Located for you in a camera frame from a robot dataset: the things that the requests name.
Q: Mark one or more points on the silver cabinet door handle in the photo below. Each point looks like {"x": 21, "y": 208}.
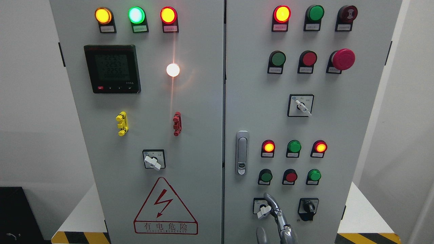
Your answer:
{"x": 241, "y": 149}

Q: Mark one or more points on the left grey cabinet door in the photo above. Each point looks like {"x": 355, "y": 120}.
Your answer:
{"x": 194, "y": 158}

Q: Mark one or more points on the grey cabinet door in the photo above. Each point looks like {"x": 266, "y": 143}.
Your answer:
{"x": 194, "y": 158}
{"x": 257, "y": 102}

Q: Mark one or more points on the right grey cabinet door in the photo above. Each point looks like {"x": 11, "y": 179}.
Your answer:
{"x": 257, "y": 102}

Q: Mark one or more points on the red indicator light left door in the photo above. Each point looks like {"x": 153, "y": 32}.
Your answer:
{"x": 169, "y": 18}

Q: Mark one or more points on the red terminal connector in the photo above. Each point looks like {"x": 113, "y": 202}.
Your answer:
{"x": 177, "y": 123}

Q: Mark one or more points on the red lit indicator lower left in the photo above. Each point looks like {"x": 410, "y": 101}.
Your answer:
{"x": 268, "y": 149}

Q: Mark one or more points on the red lit indicator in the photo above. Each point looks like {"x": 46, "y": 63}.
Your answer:
{"x": 268, "y": 149}
{"x": 318, "y": 149}

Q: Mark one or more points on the white lit indicator light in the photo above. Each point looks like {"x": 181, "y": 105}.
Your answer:
{"x": 173, "y": 69}

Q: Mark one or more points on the green push button lower left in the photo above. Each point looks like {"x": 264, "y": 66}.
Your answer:
{"x": 265, "y": 176}

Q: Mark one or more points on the green push button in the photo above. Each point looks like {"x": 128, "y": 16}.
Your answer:
{"x": 276, "y": 62}
{"x": 265, "y": 176}
{"x": 313, "y": 177}

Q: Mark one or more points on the green indicator lower middle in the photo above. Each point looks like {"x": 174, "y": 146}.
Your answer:
{"x": 293, "y": 149}

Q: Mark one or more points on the green push button upper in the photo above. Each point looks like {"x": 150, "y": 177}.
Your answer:
{"x": 276, "y": 62}

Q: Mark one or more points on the red push button lower middle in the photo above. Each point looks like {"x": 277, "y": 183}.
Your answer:
{"x": 289, "y": 177}

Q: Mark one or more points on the red push button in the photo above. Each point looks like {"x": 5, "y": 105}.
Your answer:
{"x": 289, "y": 177}
{"x": 306, "y": 63}

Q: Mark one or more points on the yellow terminal connector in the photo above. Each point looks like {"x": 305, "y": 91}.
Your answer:
{"x": 122, "y": 123}

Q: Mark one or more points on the red electric hazard warning sticker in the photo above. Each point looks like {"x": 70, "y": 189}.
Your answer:
{"x": 163, "y": 212}

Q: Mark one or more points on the red lit indicator lower right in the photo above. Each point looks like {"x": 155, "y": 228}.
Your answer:
{"x": 318, "y": 149}

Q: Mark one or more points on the red push button upper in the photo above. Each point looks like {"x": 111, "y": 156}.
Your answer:
{"x": 306, "y": 63}

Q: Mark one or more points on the green push button lower right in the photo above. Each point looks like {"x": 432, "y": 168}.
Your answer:
{"x": 313, "y": 177}

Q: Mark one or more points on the black digital power meter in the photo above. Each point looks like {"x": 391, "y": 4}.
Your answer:
{"x": 113, "y": 68}

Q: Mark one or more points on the red indicator light right top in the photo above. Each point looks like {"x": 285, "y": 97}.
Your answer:
{"x": 281, "y": 16}

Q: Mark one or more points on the green lit indicator light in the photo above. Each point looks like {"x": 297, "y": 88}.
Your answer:
{"x": 138, "y": 19}

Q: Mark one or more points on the green indicator light right top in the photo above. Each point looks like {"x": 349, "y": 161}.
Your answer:
{"x": 313, "y": 17}

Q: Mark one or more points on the red emergency stop mushroom button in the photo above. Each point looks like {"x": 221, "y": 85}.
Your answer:
{"x": 340, "y": 60}

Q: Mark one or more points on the yellow indicator light top left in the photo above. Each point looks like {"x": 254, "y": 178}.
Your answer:
{"x": 105, "y": 19}

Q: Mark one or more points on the white platform with hazard stripes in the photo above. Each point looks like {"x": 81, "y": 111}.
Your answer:
{"x": 361, "y": 223}

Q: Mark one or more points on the dark red buzzer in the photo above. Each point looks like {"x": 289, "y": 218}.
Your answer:
{"x": 345, "y": 18}

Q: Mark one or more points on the black box lower left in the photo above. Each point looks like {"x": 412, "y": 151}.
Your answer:
{"x": 17, "y": 222}

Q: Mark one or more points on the left door rotary selector switch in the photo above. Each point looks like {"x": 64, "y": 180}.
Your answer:
{"x": 154, "y": 159}

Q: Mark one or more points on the upper right rotary selector switch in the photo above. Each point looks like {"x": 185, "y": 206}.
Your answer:
{"x": 300, "y": 105}

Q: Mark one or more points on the bottom white lever selector switch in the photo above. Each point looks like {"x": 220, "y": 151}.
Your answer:
{"x": 261, "y": 208}

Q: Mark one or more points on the bottom black knob selector switch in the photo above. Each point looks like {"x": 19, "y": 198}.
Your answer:
{"x": 307, "y": 208}

